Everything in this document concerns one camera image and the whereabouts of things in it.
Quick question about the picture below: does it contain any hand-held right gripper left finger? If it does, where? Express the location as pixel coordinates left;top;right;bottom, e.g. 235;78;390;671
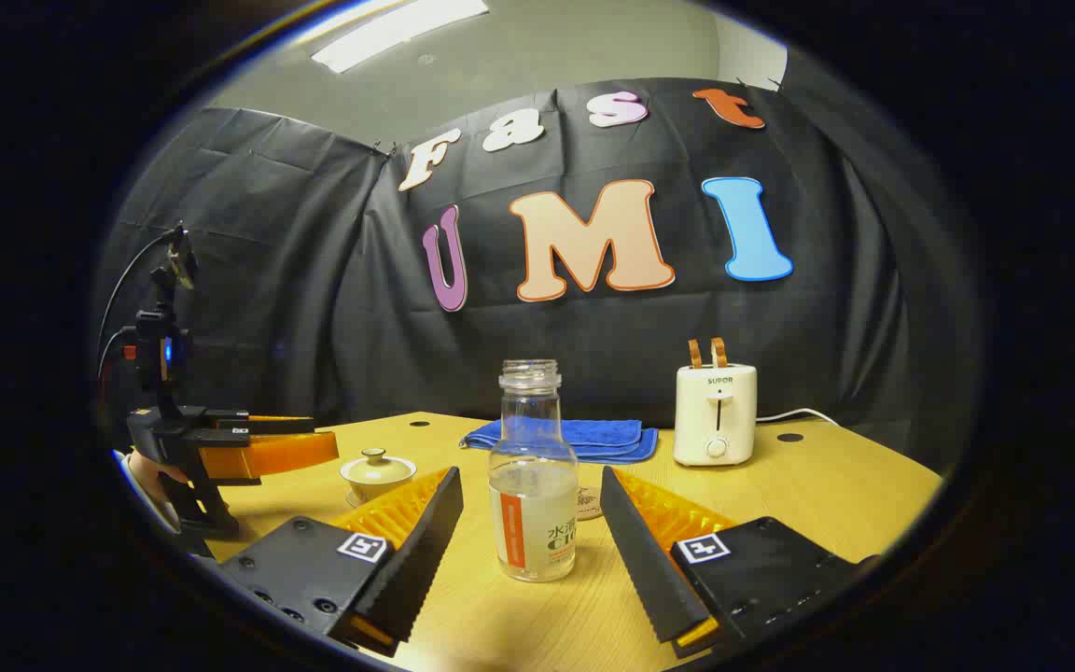
220;467;466;658

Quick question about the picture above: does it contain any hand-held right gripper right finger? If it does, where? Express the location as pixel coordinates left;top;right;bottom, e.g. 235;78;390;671
599;465;884;660

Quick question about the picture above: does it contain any cream ceramic teacup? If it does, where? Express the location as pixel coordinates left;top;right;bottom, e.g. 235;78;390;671
343;476;414;506

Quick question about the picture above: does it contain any cream ceramic teacup lid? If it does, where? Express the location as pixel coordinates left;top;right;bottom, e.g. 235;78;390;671
341;448;417;486

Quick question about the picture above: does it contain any clear plastic water bottle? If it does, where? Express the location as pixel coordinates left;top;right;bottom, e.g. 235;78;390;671
488;359;580;583

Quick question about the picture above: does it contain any folded blue towel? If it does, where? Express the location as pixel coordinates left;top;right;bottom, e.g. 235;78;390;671
459;418;660;465

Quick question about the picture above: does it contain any black backdrop cloth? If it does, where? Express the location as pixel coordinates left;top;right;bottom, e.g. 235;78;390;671
94;77;968;477

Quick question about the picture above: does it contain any white toaster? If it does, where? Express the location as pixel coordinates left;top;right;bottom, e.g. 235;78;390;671
673;364;759;468

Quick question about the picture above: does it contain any ceiling light panel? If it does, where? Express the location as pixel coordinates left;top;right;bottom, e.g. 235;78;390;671
311;0;490;75

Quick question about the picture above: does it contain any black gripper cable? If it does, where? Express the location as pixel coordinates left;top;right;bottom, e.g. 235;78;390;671
97;227;186;374

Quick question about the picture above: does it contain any white toaster cable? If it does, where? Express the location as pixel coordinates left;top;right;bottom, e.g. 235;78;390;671
756;408;842;428

